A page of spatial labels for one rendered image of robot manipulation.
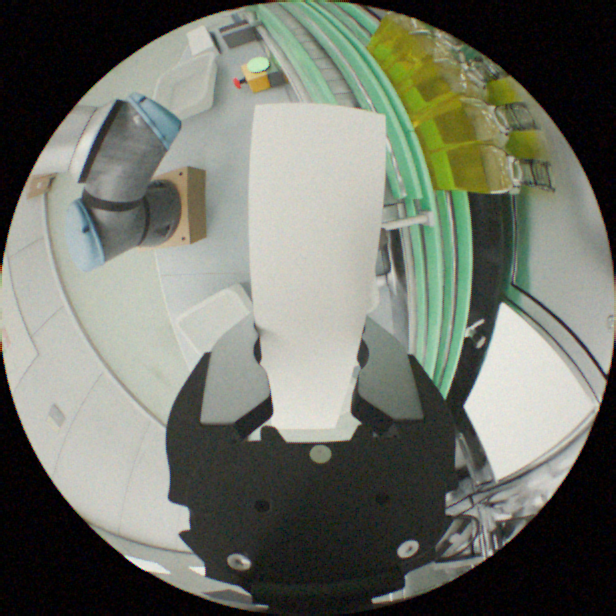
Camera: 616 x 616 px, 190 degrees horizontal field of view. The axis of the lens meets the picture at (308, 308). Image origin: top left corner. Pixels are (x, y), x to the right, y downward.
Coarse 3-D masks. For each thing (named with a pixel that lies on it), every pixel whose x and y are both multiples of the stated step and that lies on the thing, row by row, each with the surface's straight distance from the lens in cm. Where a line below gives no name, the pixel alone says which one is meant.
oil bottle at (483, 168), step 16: (480, 144) 24; (432, 160) 30; (448, 160) 28; (464, 160) 26; (480, 160) 24; (496, 160) 23; (432, 176) 31; (448, 176) 28; (464, 176) 26; (480, 176) 24; (496, 176) 23; (480, 192) 25; (496, 192) 24; (512, 192) 25
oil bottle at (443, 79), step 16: (432, 64) 28; (448, 64) 27; (416, 80) 30; (432, 80) 28; (448, 80) 26; (464, 80) 26; (400, 96) 34; (416, 96) 31; (432, 96) 28; (448, 96) 27; (480, 96) 28; (416, 112) 32
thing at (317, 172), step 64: (256, 128) 10; (320, 128) 10; (384, 128) 11; (256, 192) 9; (320, 192) 9; (256, 256) 10; (320, 256) 9; (256, 320) 11; (320, 320) 11; (320, 384) 14
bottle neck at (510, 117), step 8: (504, 104) 24; (512, 104) 24; (520, 104) 23; (528, 104) 24; (496, 112) 24; (504, 112) 24; (512, 112) 23; (520, 112) 23; (528, 112) 23; (496, 120) 24; (504, 120) 24; (512, 120) 23; (520, 120) 23; (528, 120) 23; (536, 120) 25; (504, 128) 25; (512, 128) 24; (520, 128) 24; (528, 128) 24; (536, 128) 23
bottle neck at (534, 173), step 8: (512, 160) 24; (520, 160) 23; (528, 160) 23; (536, 160) 23; (544, 160) 22; (512, 168) 23; (520, 168) 23; (528, 168) 22; (536, 168) 22; (544, 168) 22; (512, 176) 23; (520, 176) 23; (528, 176) 22; (536, 176) 22; (544, 176) 22; (552, 176) 24; (520, 184) 24; (528, 184) 23; (536, 184) 22; (544, 184) 22; (552, 184) 23; (552, 192) 22
